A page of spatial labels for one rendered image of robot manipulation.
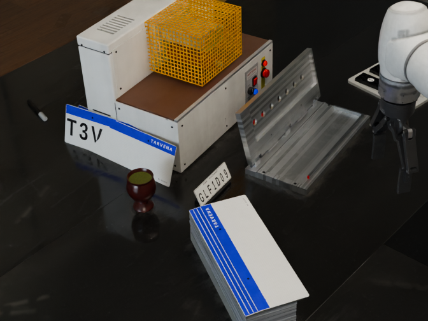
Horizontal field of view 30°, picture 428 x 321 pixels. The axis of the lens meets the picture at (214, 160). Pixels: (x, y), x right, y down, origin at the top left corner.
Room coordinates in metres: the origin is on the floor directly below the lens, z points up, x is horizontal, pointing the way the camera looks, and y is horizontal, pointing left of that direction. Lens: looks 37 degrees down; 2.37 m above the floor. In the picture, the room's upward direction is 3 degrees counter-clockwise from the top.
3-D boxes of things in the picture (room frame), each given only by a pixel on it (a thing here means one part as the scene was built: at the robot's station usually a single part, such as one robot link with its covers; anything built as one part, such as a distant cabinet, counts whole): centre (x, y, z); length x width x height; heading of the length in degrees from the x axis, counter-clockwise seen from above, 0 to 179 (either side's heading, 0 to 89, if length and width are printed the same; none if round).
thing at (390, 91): (1.45, -0.40, 1.47); 0.09 x 0.09 x 0.06
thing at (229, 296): (1.44, -0.05, 0.95); 0.40 x 0.13 x 0.11; 19
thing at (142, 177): (1.76, 0.21, 0.96); 0.09 x 0.09 x 0.11
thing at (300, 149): (2.01, -0.30, 0.92); 0.44 x 0.21 x 0.04; 145
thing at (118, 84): (2.32, 0.05, 1.09); 0.75 x 0.40 x 0.38; 145
